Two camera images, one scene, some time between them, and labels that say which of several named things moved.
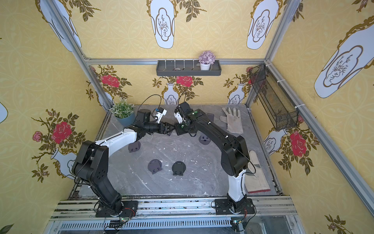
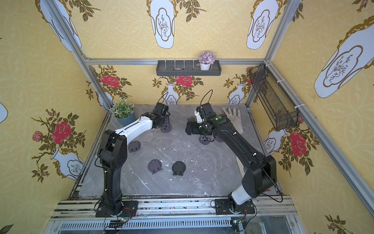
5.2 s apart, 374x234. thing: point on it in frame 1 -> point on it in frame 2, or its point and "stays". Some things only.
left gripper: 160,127 -> 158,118
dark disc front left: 154,165 stays
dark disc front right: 178,167 stays
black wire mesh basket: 281,111 stays
